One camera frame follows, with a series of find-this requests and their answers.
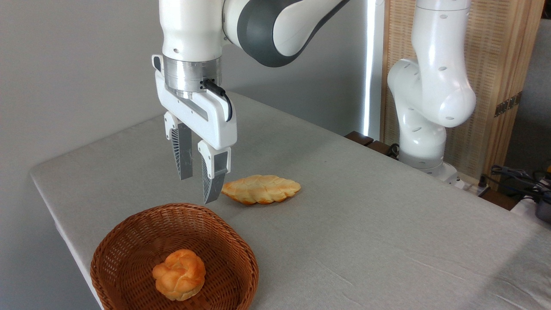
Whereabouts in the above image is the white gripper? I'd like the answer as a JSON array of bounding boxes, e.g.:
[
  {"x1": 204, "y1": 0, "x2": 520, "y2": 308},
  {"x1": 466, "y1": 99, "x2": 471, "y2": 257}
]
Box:
[{"x1": 152, "y1": 55, "x2": 238, "y2": 205}]

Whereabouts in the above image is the round knotted bread roll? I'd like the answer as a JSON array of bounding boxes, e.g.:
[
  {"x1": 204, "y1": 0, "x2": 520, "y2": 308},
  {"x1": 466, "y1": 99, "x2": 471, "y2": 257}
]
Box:
[{"x1": 152, "y1": 249, "x2": 206, "y2": 301}]

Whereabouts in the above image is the long braided bread loaf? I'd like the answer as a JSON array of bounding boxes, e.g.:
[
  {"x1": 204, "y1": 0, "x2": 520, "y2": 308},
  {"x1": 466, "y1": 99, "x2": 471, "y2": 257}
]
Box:
[{"x1": 221, "y1": 174, "x2": 302, "y2": 205}]

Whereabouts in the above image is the brown wicker basket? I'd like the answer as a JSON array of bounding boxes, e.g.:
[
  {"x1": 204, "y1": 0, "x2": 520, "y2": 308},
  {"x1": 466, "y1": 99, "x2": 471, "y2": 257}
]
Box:
[{"x1": 90, "y1": 203, "x2": 259, "y2": 310}]

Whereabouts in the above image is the dark brown wooden block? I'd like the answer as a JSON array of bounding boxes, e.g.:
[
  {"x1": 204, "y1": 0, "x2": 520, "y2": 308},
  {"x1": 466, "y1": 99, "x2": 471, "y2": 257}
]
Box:
[
  {"x1": 366, "y1": 140, "x2": 400, "y2": 160},
  {"x1": 344, "y1": 131, "x2": 374, "y2": 147}
]

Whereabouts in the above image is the white power strip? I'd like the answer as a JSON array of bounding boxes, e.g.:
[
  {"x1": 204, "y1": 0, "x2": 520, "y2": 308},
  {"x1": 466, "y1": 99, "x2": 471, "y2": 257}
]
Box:
[{"x1": 456, "y1": 179, "x2": 490, "y2": 195}]

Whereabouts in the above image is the metal screen hinge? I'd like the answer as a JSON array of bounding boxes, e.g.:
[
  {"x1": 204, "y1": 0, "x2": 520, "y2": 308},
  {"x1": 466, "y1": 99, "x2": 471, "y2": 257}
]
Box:
[{"x1": 494, "y1": 91, "x2": 523, "y2": 118}]

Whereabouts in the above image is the wooden folding screen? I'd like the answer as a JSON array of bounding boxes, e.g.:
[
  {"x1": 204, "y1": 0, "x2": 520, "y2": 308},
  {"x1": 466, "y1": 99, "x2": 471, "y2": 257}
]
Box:
[{"x1": 381, "y1": 0, "x2": 545, "y2": 190}]

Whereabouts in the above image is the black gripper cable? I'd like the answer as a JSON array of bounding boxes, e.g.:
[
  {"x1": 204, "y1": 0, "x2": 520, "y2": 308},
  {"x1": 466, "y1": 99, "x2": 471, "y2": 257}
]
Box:
[{"x1": 202, "y1": 79, "x2": 233, "y2": 122}]

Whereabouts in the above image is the black cable bundle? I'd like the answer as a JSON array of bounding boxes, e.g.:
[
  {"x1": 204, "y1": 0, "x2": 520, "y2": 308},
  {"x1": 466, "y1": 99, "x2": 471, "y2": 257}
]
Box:
[{"x1": 479, "y1": 165, "x2": 551, "y2": 203}]

